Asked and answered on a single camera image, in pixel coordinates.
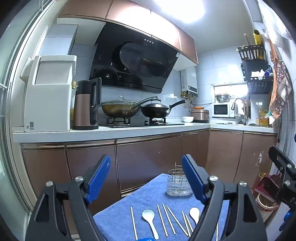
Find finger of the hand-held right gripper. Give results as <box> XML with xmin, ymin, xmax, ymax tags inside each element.
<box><xmin>268</xmin><ymin>146</ymin><xmax>296</xmax><ymax>186</ymax></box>

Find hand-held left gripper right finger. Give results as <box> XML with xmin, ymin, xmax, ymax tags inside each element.
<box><xmin>181</xmin><ymin>154</ymin><xmax>269</xmax><ymax>241</ymax></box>

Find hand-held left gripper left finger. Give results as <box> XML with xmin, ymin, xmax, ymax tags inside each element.
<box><xmin>25</xmin><ymin>154</ymin><xmax>112</xmax><ymax>241</ymax></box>

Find wire utensil holder with cup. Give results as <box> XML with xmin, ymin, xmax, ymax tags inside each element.
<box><xmin>166</xmin><ymin>163</ymin><xmax>193</xmax><ymax>197</ymax></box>

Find white ceramic spoon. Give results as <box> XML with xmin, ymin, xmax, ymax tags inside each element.
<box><xmin>142</xmin><ymin>209</ymin><xmax>160</xmax><ymax>240</ymax></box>
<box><xmin>189</xmin><ymin>207</ymin><xmax>201</xmax><ymax>225</ymax></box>

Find person's right hand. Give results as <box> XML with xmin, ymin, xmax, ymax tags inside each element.
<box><xmin>279</xmin><ymin>208</ymin><xmax>294</xmax><ymax>232</ymax></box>

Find red dustpan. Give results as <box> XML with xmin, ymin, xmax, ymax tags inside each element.
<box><xmin>253</xmin><ymin>173</ymin><xmax>282</xmax><ymax>212</ymax></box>

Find blue towel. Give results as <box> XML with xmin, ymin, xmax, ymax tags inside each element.
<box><xmin>92</xmin><ymin>173</ymin><xmax>230</xmax><ymax>241</ymax></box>

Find yellow cooking oil bottle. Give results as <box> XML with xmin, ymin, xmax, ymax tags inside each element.
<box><xmin>260</xmin><ymin>110</ymin><xmax>270</xmax><ymax>127</ymax></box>

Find rice cooker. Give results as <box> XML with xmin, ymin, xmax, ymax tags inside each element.
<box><xmin>191</xmin><ymin>106</ymin><xmax>210</xmax><ymax>123</ymax></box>

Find black gas stove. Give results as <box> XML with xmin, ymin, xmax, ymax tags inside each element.
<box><xmin>99</xmin><ymin>117</ymin><xmax>185</xmax><ymax>128</ymax></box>

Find steel faucet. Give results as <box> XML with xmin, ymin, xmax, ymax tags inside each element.
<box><xmin>231</xmin><ymin>98</ymin><xmax>248</xmax><ymax>126</ymax></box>

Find brass wok with glass lid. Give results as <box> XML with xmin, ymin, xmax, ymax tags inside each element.
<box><xmin>100</xmin><ymin>95</ymin><xmax>158</xmax><ymax>118</ymax></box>

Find hanging patterned cloths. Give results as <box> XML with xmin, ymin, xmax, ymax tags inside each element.
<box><xmin>268</xmin><ymin>39</ymin><xmax>293</xmax><ymax>120</ymax></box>

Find bronze electric kettle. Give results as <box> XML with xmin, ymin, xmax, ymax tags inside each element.
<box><xmin>73</xmin><ymin>77</ymin><xmax>102</xmax><ymax>130</ymax></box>

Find white microwave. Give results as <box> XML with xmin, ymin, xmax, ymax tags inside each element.
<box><xmin>212</xmin><ymin>103</ymin><xmax>235</xmax><ymax>118</ymax></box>

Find black wok with lid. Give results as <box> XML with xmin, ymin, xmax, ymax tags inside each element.
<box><xmin>140</xmin><ymin>98</ymin><xmax>186</xmax><ymax>119</ymax></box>

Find black dish rack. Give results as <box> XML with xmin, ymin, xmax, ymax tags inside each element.
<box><xmin>240</xmin><ymin>59</ymin><xmax>274</xmax><ymax>95</ymax></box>

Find steel bowl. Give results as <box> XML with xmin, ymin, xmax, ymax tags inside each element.
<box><xmin>215</xmin><ymin>94</ymin><xmax>232</xmax><ymax>103</ymax></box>

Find white rice dispenser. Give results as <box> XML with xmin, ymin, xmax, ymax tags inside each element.
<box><xmin>20</xmin><ymin>55</ymin><xmax>77</xmax><ymax>133</ymax></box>

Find white water heater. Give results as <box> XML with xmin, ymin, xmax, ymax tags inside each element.
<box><xmin>180</xmin><ymin>67</ymin><xmax>199</xmax><ymax>97</ymax></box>

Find glass sliding door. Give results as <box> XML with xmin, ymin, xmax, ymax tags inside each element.
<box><xmin>0</xmin><ymin>0</ymin><xmax>60</xmax><ymax>234</ymax></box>

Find black range hood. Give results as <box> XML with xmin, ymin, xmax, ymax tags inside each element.
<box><xmin>89</xmin><ymin>22</ymin><xmax>181</xmax><ymax>94</ymax></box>

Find yellow roll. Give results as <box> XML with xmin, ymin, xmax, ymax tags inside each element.
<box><xmin>253</xmin><ymin>29</ymin><xmax>264</xmax><ymax>59</ymax></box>

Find white plastic bags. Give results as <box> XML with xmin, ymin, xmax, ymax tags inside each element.
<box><xmin>263</xmin><ymin>13</ymin><xmax>293</xmax><ymax>48</ymax></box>

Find white box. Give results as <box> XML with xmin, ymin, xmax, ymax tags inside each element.
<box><xmin>45</xmin><ymin>24</ymin><xmax>78</xmax><ymax>56</ymax></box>

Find brown upper kitchen cabinets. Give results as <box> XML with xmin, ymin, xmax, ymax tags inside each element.
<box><xmin>58</xmin><ymin>0</ymin><xmax>199</xmax><ymax>65</ymax></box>

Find ceiling light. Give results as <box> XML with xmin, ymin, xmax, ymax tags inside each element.
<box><xmin>148</xmin><ymin>0</ymin><xmax>207</xmax><ymax>25</ymax></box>

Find black wall basket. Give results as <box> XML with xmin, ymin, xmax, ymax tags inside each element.
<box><xmin>236</xmin><ymin>44</ymin><xmax>266</xmax><ymax>60</ymax></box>

